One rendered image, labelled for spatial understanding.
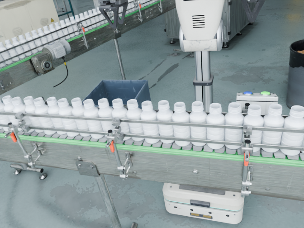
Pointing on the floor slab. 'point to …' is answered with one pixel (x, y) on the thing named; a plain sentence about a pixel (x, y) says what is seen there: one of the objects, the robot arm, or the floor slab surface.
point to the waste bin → (296, 75)
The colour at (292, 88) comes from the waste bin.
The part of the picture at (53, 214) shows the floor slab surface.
